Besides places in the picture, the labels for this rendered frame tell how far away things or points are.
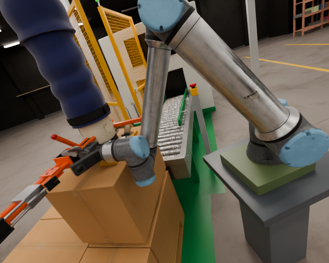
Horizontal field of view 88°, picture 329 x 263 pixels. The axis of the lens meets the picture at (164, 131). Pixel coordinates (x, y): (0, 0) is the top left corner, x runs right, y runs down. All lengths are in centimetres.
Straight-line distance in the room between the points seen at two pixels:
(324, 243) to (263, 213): 91
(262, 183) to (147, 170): 48
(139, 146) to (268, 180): 55
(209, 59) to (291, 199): 62
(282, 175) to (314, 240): 87
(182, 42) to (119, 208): 71
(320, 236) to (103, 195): 145
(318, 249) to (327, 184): 78
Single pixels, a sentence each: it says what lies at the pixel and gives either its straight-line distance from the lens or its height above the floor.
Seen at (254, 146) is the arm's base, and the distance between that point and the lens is 91.
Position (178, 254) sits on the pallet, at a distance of 160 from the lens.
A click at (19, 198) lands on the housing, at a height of 112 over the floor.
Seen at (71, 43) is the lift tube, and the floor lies 155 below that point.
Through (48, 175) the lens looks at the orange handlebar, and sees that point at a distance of 79.
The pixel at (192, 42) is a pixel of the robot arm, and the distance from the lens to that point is 51.
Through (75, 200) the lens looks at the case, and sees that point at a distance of 95.
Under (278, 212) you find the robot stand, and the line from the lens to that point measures 82.
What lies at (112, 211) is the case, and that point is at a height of 83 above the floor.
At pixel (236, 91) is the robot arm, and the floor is 123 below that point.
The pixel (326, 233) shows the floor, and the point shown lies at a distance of 174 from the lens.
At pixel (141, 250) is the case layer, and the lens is 107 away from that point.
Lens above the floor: 139
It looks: 24 degrees down
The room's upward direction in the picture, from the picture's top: 19 degrees counter-clockwise
